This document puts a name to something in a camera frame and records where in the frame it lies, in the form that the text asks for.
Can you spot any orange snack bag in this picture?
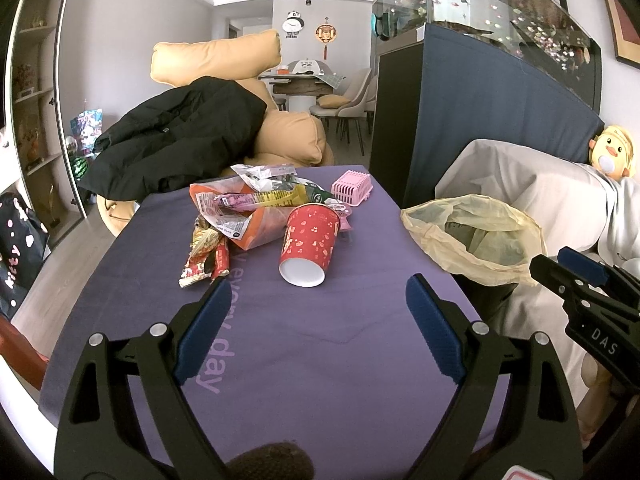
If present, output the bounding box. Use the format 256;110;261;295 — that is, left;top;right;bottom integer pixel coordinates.
189;177;293;250

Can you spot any pink yellow snack wrapper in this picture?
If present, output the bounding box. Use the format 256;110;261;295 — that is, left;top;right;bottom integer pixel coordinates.
211;182;354;233

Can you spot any red paper cup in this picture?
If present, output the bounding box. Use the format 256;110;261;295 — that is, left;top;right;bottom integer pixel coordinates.
279;204;340;288

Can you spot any green white milk pouch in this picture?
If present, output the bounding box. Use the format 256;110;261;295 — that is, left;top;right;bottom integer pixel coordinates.
231;164;335;203

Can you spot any black trash bin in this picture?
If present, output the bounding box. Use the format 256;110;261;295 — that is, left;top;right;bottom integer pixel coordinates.
456;275;516;322

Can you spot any beige trash bag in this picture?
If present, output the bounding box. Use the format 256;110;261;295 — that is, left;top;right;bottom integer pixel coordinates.
400;194;547;287

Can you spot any white covered sofa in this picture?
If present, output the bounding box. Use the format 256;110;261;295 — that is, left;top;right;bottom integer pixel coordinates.
434;138;640;451

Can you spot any yellow duck plush toy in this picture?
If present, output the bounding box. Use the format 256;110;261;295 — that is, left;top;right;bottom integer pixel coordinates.
589;125;636;181

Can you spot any purple tablecloth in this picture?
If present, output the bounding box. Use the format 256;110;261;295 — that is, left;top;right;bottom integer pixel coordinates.
39;188;476;479

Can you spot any black pink spotted bag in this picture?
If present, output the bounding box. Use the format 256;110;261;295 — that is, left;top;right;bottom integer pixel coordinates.
0;192;49;320

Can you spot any dark blue cloth cover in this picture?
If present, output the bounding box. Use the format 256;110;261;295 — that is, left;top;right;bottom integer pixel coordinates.
401;25;604;206

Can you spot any pink slatted plastic box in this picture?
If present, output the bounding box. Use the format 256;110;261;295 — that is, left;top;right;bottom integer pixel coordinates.
331;170;373;207

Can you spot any wooden display shelf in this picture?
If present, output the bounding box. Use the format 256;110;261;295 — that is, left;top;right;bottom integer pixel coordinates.
1;0;87;248

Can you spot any black jacket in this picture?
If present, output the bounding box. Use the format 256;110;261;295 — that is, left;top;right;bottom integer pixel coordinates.
79;76;266;202

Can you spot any colourful gift bag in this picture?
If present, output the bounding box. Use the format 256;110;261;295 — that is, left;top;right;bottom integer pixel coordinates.
70;108;103;156

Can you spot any black cabinet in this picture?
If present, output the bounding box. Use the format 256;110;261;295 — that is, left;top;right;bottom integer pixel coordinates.
369;41;423;206

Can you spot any glass fish tank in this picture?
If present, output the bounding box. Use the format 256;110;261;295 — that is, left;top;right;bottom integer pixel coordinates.
371;0;602;112

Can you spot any grey dining chair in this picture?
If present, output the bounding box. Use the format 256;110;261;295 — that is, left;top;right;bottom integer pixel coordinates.
309;68;372;155

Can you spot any tan beanbag sofa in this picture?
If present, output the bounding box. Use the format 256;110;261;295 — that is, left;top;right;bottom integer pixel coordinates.
95;28;335;238

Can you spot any dining table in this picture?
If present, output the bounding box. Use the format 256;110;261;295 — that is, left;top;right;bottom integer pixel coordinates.
258;60;346;110

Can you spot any framed wall picture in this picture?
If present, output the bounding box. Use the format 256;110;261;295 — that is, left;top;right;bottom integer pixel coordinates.
605;0;640;68

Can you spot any red chinese wall ornament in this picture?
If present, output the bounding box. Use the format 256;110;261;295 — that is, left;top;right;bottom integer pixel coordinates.
314;16;337;61

